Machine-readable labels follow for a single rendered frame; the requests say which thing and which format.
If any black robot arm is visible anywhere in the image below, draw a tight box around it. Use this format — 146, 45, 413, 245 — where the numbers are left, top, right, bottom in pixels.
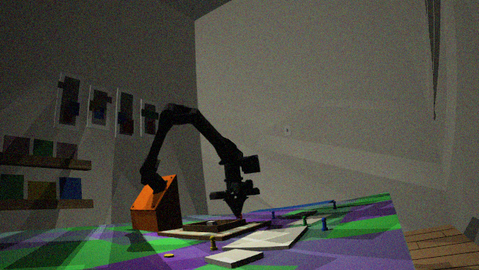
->
139, 102, 261, 194

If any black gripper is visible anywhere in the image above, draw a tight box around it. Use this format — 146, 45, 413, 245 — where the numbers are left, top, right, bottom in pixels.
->
210, 174, 260, 216

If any green pawn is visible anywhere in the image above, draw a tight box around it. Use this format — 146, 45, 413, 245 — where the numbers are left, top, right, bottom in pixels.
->
302, 216, 308, 227

